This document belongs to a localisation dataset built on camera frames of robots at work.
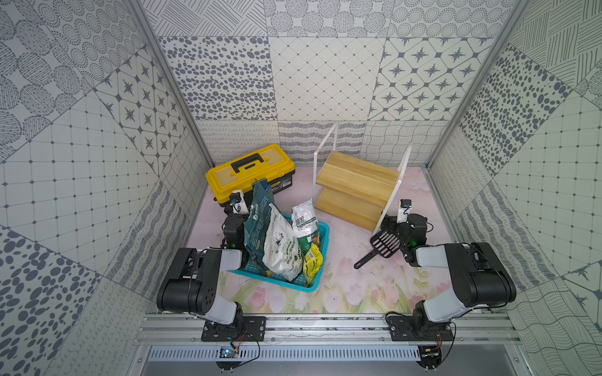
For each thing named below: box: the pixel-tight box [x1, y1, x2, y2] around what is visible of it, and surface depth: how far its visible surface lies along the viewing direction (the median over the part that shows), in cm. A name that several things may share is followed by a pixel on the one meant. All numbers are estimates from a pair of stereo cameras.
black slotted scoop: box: [354, 229, 402, 270], surface depth 95 cm
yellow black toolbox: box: [205, 144, 296, 208], surface depth 99 cm
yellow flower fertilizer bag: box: [303, 242, 324, 288], surface depth 80 cm
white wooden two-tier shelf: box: [313, 122, 412, 235], surface depth 91 cm
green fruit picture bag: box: [291, 198, 320, 256], surface depth 85 cm
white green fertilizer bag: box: [261, 203, 304, 282], surface depth 79 cm
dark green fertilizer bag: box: [243, 178, 274, 270], surface depth 70 cm
